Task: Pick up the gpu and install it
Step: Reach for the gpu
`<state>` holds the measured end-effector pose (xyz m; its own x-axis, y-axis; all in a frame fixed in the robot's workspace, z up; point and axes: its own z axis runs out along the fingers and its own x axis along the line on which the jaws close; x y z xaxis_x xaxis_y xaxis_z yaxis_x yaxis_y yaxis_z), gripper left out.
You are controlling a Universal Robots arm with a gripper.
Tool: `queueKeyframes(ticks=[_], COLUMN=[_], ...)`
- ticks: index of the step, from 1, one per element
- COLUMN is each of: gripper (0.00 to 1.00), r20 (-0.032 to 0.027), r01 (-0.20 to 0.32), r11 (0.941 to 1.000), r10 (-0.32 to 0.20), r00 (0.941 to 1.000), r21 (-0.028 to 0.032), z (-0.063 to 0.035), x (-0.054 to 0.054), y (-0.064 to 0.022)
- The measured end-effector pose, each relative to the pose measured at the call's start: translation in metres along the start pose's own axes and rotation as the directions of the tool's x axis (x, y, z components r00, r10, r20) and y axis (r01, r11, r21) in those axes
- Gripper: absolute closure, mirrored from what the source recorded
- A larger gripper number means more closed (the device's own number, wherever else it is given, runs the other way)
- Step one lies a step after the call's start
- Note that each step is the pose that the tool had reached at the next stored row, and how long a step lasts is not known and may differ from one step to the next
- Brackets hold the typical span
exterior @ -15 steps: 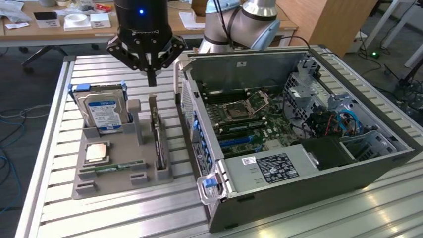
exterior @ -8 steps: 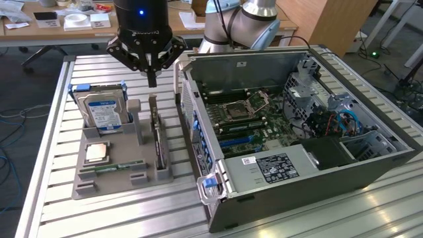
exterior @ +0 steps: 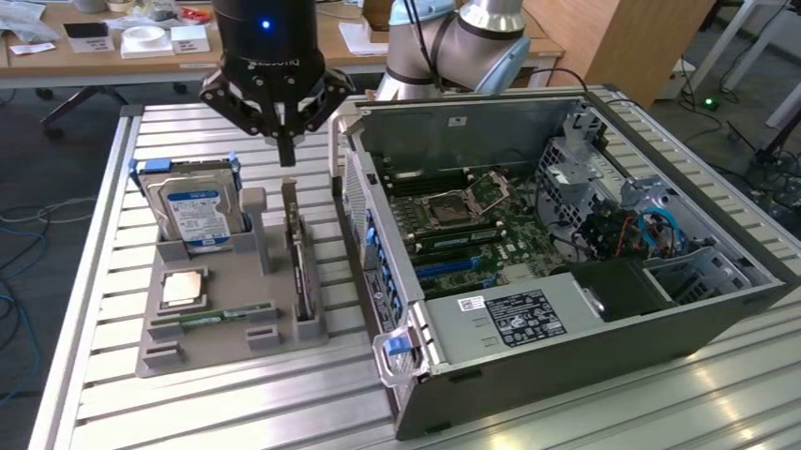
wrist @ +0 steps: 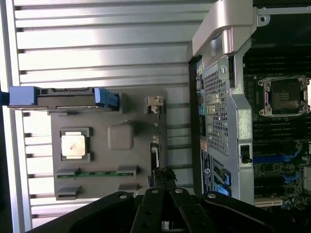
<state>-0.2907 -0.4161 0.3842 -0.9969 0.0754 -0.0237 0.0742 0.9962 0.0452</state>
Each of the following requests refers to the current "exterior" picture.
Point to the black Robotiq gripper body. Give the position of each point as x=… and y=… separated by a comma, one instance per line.
x=268, y=42

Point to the black low-profile graphics card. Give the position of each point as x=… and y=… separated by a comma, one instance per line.
x=303, y=276

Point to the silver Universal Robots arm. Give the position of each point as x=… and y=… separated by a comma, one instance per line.
x=412, y=61

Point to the plain white box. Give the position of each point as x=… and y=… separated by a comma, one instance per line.
x=188, y=40

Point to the small red item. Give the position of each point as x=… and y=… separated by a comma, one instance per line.
x=195, y=15

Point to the stack of white papers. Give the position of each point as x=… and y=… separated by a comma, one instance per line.
x=366, y=42

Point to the dark bagged object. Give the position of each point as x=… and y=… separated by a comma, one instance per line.
x=163, y=14

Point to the brown cardboard box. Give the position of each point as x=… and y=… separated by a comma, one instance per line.
x=376, y=14

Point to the white box with tape roll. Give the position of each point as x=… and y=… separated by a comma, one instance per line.
x=147, y=44

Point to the hard disk with blue caddy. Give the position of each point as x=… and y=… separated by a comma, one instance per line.
x=194, y=211

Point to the black office chair base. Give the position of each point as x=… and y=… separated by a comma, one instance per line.
x=81, y=100

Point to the white box with black top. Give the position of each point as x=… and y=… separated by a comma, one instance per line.
x=88, y=37

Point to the grey cup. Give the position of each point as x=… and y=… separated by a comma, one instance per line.
x=91, y=5

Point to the CPU socket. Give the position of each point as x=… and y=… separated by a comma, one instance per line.
x=451, y=210

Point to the metal socket cover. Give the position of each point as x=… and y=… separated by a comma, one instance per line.
x=502, y=185

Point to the red and white card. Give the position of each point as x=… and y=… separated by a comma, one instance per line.
x=31, y=48

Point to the clear plastic bag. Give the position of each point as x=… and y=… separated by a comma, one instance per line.
x=25, y=21

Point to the grey plastic parts rack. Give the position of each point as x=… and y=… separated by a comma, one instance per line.
x=250, y=286

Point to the silver CPU chip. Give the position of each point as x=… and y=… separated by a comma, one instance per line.
x=182, y=288

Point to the blue expansion slot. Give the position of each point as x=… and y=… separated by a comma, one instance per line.
x=447, y=267

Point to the silver perforated drive cage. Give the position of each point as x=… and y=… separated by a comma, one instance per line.
x=575, y=183

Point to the green motherboard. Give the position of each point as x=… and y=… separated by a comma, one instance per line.
x=531, y=246

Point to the green RAM stick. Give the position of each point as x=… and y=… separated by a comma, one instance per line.
x=206, y=317

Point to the silver chipset heatsink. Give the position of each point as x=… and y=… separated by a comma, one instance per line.
x=518, y=273

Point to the wooden cabinet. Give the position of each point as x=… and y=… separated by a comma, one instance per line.
x=638, y=47

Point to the blue case latch tab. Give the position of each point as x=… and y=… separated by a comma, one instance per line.
x=396, y=348

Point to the grey power supply unit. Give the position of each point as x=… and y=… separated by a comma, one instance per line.
x=519, y=314

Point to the white floor box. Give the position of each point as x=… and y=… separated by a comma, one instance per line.
x=682, y=79

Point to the device with green light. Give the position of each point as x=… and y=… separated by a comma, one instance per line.
x=709, y=102

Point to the open grey PC case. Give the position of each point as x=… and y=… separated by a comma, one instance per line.
x=563, y=356

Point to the silver disk bay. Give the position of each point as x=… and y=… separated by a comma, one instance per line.
x=701, y=276

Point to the black tripod stand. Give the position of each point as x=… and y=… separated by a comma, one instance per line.
x=773, y=154

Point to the silver hinged bracket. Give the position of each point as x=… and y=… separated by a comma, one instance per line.
x=647, y=192

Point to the white table frame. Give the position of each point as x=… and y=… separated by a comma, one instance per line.
x=789, y=107

